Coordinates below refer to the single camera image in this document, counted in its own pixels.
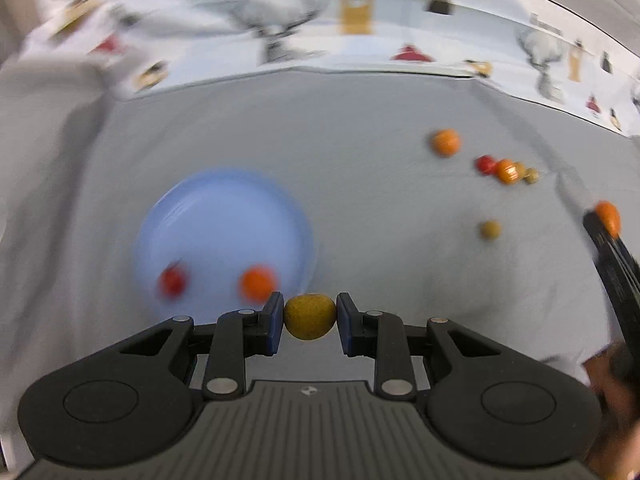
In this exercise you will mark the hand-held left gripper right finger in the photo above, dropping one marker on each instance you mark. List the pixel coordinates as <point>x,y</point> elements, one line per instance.
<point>345,325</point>

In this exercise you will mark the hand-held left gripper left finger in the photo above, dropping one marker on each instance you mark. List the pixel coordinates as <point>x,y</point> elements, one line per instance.
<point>274,322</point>

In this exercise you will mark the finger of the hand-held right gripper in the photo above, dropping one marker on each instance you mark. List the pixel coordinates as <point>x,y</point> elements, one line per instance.
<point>617,275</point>

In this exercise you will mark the yellow-green round fruit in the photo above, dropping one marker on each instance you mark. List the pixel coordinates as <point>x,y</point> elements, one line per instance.
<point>310,316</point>
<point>490,230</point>

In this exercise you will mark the red tomato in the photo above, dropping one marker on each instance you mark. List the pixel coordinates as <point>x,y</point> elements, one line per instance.
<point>172,282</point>
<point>485,164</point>

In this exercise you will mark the light blue plate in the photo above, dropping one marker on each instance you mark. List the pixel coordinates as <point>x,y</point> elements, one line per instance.
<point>220,225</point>

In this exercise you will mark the small yellow fruit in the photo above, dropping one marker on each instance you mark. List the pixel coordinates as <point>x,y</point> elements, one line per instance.
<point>522,167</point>
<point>532,176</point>

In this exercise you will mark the plastic-wrapped orange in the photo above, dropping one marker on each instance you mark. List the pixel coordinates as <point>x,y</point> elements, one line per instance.
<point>506,171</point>

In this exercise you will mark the person's right hand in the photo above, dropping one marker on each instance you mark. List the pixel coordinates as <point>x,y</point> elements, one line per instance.
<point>620,420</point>

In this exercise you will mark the white printed cloth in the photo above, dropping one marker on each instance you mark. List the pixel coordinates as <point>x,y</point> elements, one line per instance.
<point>200,25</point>

